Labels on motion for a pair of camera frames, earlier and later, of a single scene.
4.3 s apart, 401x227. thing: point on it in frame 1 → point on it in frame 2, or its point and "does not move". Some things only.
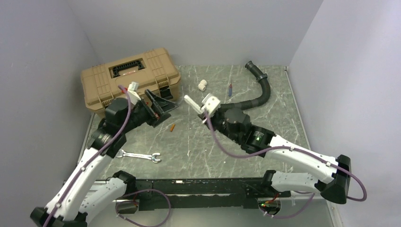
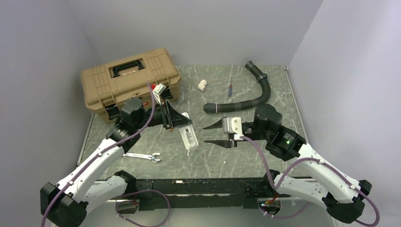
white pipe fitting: [202, 85] does not move
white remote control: [192, 103] → [188, 134]
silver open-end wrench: [121, 153] does not move
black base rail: [204, 194] does not move
